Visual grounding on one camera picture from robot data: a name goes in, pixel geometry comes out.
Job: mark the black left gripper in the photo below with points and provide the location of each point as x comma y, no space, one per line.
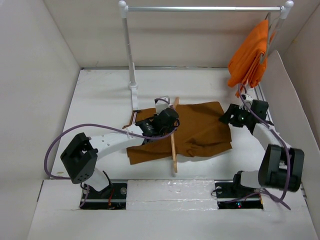
169,130

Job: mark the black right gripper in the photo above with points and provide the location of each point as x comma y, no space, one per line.
234,109

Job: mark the brown trousers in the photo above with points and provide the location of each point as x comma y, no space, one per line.
200,134

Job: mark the wooden hanger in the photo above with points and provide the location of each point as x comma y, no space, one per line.
173,142

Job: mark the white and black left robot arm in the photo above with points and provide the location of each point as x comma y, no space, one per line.
82,153

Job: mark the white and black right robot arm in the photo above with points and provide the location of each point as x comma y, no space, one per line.
282,165

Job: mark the orange hanging garment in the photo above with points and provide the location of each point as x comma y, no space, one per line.
249,63

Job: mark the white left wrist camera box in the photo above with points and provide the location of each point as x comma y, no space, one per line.
161,103

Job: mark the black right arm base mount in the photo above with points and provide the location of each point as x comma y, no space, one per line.
231,195

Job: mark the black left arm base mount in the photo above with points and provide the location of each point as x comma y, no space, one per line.
114,197

